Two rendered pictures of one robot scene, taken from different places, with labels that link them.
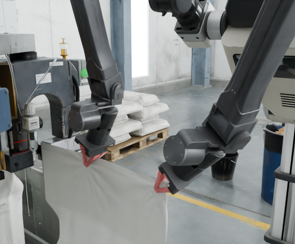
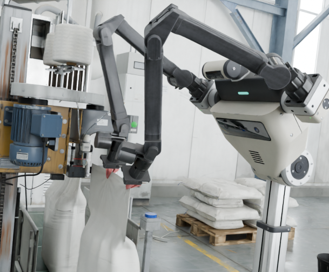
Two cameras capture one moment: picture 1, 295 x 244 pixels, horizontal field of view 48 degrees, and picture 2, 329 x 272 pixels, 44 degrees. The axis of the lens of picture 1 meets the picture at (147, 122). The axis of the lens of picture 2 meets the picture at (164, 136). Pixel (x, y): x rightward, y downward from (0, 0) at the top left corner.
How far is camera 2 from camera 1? 99 cm
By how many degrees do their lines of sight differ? 26
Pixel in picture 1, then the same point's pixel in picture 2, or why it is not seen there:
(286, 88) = (249, 145)
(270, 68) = (153, 109)
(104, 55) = (118, 106)
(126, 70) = not seen: hidden behind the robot
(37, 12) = (183, 90)
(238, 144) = (148, 152)
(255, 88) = (149, 120)
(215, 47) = not seen: outside the picture
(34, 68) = (96, 115)
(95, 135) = (110, 155)
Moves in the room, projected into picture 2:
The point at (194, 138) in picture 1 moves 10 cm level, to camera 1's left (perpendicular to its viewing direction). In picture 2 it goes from (126, 145) to (101, 142)
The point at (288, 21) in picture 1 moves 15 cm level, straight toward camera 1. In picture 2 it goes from (150, 86) to (109, 80)
